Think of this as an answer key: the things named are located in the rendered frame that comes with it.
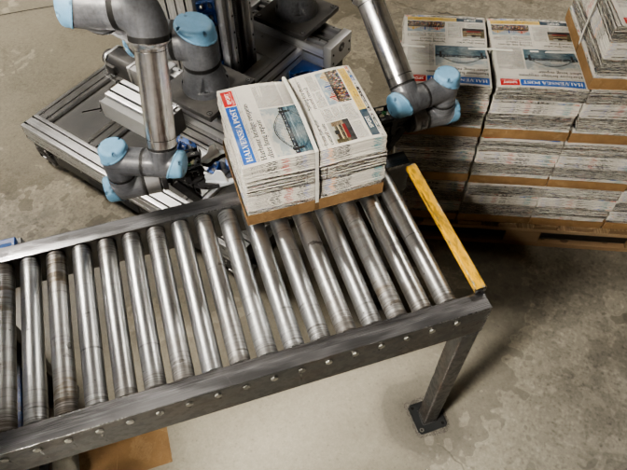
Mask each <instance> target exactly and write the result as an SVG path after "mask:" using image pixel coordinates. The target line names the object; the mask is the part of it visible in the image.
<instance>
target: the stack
mask: <svg viewBox="0 0 627 470"><path fill-rule="evenodd" d="M400 42H401V45H402V47H403V49H404V52H405V54H406V57H407V59H408V62H409V65H410V67H411V71H412V73H413V76H414V79H415V81H416V84H418V83H421V82H424V81H427V80H428V79H431V78H433V77H434V74H435V72H436V70H437V69H438V68H439V67H441V66H443V65H450V66H452V67H454V68H456V69H457V70H458V71H459V72H460V75H461V78H460V87H459V88H458V92H457V95H456V100H457V101H458V102H459V103H460V107H461V110H460V112H461V116H460V118H459V119H458V120H457V121H455V122H453V123H450V124H448V125H442V126H447V127H463V128H478V129H480V128H481V125H482V122H483V128H484V129H507V130H526V131H556V132H569V131H571V132H572V133H584V134H601V135H618V136H627V90H588V88H587V85H586V82H585V79H584V76H583V74H582V71H581V68H580V65H579V62H578V56H577V53H576V51H575V48H574V45H573V42H572V39H571V36H570V33H569V31H568V27H567V24H566V21H546V20H523V19H486V22H485V20H484V18H474V17H457V16H434V15H405V17H404V19H403V22H402V41H400ZM572 133H571V134H572ZM402 151H404V153H405V155H406V156H407V158H408V160H409V162H410V164H413V163H416V165H417V167H418V168H419V170H420V172H436V173H468V171H469V173H470V174H471V175H491V176H509V177H525V178H538V179H548V177H549V180H550V179H552V180H569V181H586V182H600V183H613V184H625V185H627V145H604V144H584V143H568V142H567V140H566V141H565V142H562V141H543V140H525V139H507V138H489V137H481V135H480V137H466V136H450V135H433V134H416V133H403V134H402V136H401V137H400V138H399V140H398V141H397V142H396V144H395V145H394V146H393V148H392V154H394V153H397V152H402ZM469 177H470V175H469ZM426 182H427V184H428V185H429V187H430V189H431V191H432V192H433V194H434V196H435V198H436V199H437V201H438V203H439V205H440V207H441V209H442V210H443V212H444V213H456V211H458V213H459V214H491V215H505V216H520V217H530V216H531V217H537V218H550V219H563V220H575V221H589V222H603V221H604V219H605V220H606V222H611V223H623V224H627V191H626V189H625V191H624V192H622V191H608V190H593V189H579V188H565V187H546V186H544V187H537V186H521V185H505V184H488V183H472V182H468V181H467V180H466V181H449V180H430V179H426ZM402 199H403V200H404V202H405V204H406V205H407V207H408V209H409V210H420V211H428V209H427V207H426V206H425V203H424V201H423V199H422V198H421V196H420V194H419V192H418V190H417V189H416V187H415V185H414V183H413V182H412V180H411V179H410V178H407V183H406V188H405V189H404V190H403V194H402ZM531 217H530V218H531ZM448 220H449V222H450V223H451V225H452V227H458V228H485V229H499V230H504V231H503V233H502V235H501V236H498V235H484V234H470V233H456V232H455V233H456V234H457V236H458V238H459V240H460V241H463V242H490V243H504V244H519V245H533V246H547V247H561V248H575V249H589V250H602V251H616V252H627V241H626V243H611V242H584V241H569V240H555V239H541V238H539V236H540V234H541V232H542V233H556V234H571V235H585V236H599V237H613V238H627V230H624V229H610V228H578V227H564V226H550V225H536V224H524V223H508V222H491V221H474V220H457V219H448Z"/></svg>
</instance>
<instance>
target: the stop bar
mask: <svg viewBox="0 0 627 470"><path fill-rule="evenodd" d="M406 171H407V173H408V174H409V176H410V178H411V180H412V182H413V183H414V185H415V187H416V189H417V190H418V192H419V194H420V196H421V198H422V199H423V201H424V203H425V206H426V207H427V209H428V211H429V212H430V213H431V215H432V217H433V219H434V221H435V222H436V224H437V226H438V228H439V230H440V232H441V234H442V236H443V238H444V239H445V241H446V243H447V244H448V246H449V247H450V249H451V251H452V253H453V255H454V257H455V259H456V261H457V262H458V264H459V266H460V268H461V270H462V271H463V272H464V274H465V276H466V278H467V280H468V282H469V284H470V286H471V287H472V289H473V291H474V293H475V294H478V293H481V292H484V291H485V290H486V288H487V286H486V284H485V283H484V281H483V279H482V277H481V276H480V274H479V272H478V271H477V269H476V266H475V265H474V264H473V262H472V260H471V259H470V257H469V255H468V253H467V251H466V249H465V247H464V246H463V244H462V243H461V241H460V240H459V238H458V236H457V234H456V233H455V231H454V229H453V227H452V225H451V223H450V222H449V220H448V218H447V216H446V215H445V213H444V212H443V210H442V209H441V207H440V205H439V203H438V201H437V199H436V198H435V196H434V194H433V192H432V191H431V189H430V187H429V185H428V184H427V182H426V180H425V179H424V177H423V175H422V174H421V172H420V170H419V168H418V167H417V165H416V163H413V164H409V165H407V166H406Z"/></svg>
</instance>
